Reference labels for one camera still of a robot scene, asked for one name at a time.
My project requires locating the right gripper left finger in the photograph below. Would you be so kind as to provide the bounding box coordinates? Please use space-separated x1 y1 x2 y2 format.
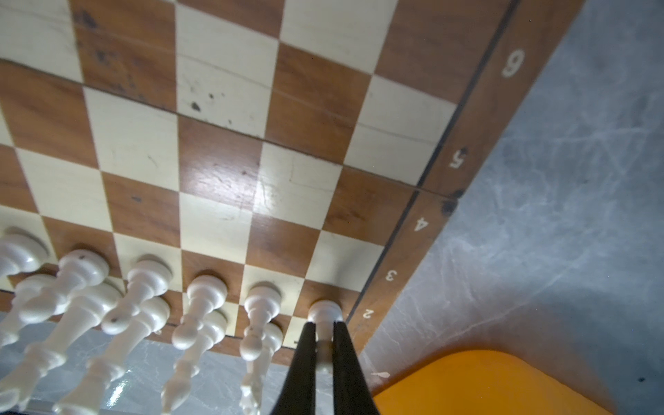
271 322 316 415

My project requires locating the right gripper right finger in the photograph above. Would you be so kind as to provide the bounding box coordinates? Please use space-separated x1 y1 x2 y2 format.
332 322 380 415

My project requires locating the white pawn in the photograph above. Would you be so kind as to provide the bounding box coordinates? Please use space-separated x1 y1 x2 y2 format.
308 300 342 375

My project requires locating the wooden chess board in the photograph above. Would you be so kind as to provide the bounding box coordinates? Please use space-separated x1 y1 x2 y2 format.
1 1 582 364

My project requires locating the white knight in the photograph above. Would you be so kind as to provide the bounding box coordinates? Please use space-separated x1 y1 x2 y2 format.
240 323 284 414

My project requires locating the white pawn g file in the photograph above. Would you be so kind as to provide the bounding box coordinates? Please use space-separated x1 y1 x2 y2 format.
240 285 282 362

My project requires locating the near yellow tray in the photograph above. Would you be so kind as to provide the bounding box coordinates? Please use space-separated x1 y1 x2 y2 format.
375 350 608 414

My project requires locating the white bishop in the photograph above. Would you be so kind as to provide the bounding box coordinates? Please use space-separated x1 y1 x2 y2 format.
161 311 228 414

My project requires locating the white pawn f file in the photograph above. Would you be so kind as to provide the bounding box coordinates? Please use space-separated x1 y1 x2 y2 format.
171 275 228 350

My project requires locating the white king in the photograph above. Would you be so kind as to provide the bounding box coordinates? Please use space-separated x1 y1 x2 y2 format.
52 297 170 414

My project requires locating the white pawn e file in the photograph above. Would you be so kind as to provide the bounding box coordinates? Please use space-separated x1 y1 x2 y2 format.
101 259 173 335

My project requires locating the white queen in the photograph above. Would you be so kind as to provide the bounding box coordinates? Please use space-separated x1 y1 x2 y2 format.
1 283 122 412

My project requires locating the white pawn d file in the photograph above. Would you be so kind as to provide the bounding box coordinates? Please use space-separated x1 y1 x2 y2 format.
18 249 110 323

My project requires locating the white pawn c file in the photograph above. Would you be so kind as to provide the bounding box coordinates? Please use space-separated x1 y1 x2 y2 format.
1 233 49 277

